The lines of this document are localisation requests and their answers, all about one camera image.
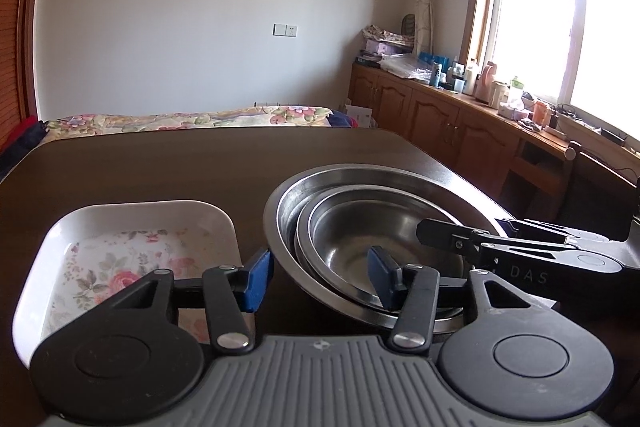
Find large steel bowl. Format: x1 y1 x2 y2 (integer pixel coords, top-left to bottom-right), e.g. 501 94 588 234
262 164 506 329

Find white floral square plate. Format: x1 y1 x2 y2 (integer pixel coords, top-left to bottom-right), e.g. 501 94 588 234
12 199 242 364

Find wooden cabinet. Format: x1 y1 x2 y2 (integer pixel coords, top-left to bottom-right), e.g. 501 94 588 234
348 63 568 199

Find wooden chair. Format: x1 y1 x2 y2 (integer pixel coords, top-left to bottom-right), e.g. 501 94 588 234
556 141 639 241

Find pink bottle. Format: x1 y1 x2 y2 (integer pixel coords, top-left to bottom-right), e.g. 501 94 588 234
474 61 497 104

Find floral bed blanket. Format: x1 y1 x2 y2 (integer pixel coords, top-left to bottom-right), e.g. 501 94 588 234
46 105 333 140

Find stack of books and papers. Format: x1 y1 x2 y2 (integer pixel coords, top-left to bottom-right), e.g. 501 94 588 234
358 25 414 63

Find window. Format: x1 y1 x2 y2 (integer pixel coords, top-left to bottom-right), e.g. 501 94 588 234
462 0 639 134

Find dark blue pillow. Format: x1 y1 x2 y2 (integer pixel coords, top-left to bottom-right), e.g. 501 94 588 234
0 120 48 178

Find red pillow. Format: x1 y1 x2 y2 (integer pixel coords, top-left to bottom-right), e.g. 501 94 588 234
1 116 38 148

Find wooden headboard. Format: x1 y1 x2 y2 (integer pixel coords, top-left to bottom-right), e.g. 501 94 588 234
1 0 37 140

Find wall light switch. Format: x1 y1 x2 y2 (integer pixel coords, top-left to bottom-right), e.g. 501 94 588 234
272 24 298 38

